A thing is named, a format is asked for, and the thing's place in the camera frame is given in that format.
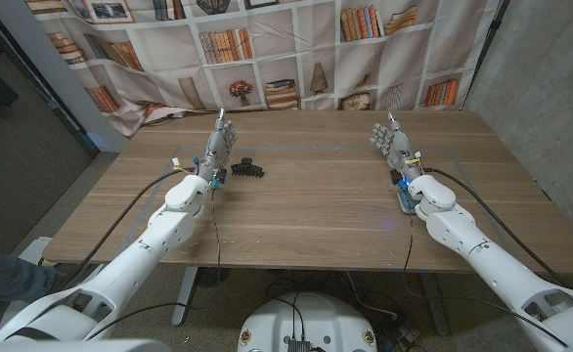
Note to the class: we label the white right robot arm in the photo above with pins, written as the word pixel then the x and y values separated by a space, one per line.
pixel 492 264

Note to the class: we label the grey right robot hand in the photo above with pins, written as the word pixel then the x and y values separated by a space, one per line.
pixel 398 149

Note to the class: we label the person in jeans, dark shoe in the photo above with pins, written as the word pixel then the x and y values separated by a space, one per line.
pixel 3 283

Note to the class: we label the black claw hair clip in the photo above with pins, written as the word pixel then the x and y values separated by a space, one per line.
pixel 247 169

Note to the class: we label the dark glass door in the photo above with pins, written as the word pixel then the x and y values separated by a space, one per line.
pixel 22 161

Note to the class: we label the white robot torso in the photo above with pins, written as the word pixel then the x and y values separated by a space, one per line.
pixel 311 318

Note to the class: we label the black round floor base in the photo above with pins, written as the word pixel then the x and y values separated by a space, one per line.
pixel 211 277

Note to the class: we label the grey table leg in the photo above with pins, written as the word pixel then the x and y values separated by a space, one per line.
pixel 433 303

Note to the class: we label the white robot body edge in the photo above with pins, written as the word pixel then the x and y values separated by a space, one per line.
pixel 71 346

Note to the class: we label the yellow flat item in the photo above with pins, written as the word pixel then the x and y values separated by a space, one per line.
pixel 47 263

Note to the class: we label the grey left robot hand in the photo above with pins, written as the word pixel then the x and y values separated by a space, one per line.
pixel 218 146

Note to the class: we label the printed bookshelf backdrop cloth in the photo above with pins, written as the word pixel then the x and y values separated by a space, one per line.
pixel 286 63

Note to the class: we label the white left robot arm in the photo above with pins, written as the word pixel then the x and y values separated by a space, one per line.
pixel 135 259

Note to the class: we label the power strip on floor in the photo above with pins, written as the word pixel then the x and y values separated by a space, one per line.
pixel 404 336

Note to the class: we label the black box on torso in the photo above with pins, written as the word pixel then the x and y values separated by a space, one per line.
pixel 298 346

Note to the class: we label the black backdrop stand pole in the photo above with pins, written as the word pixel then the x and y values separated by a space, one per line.
pixel 487 44

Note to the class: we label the white table leg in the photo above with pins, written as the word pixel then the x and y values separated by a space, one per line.
pixel 185 298

